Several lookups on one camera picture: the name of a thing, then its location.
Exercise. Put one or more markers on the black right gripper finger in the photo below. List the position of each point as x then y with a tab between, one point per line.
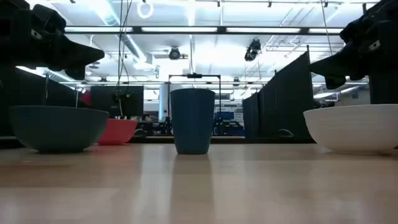
335	82
337	65

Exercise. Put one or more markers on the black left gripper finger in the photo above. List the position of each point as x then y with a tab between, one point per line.
81	54
80	73

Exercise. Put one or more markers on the white bowl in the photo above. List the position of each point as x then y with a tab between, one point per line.
354	127

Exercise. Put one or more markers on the dark blue-grey bowl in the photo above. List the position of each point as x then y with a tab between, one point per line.
57	129

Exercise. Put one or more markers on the red bowl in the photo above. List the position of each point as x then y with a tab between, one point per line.
119	132

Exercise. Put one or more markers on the blue plastic cup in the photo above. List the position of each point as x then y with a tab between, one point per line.
192	121

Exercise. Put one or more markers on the dark ceiling discs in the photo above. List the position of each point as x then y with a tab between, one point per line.
94	64

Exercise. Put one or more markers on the red fabric object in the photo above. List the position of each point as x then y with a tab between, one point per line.
85	98

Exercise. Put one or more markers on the black partition panel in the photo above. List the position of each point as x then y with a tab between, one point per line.
384	90
62	96
295	99
267	109
250	118
21	90

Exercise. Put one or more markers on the black monitor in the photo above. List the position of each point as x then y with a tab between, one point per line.
105	101

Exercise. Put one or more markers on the black partition foot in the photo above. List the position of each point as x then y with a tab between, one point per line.
140	133
286	133

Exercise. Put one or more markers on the black ceiling spotlight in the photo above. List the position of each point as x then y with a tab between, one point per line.
174	53
252	49

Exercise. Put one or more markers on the white pillar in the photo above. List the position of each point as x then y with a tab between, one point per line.
164	102

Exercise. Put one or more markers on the blue box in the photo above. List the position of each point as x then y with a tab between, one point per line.
224	115

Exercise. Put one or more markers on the silver ventilation duct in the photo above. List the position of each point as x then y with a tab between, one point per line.
130	43

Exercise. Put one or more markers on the black overhead frame bar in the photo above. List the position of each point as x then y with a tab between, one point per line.
180	32

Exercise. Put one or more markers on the black table edge rail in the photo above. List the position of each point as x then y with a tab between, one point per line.
248	140

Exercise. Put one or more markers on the black station frame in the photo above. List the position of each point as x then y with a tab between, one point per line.
194	75

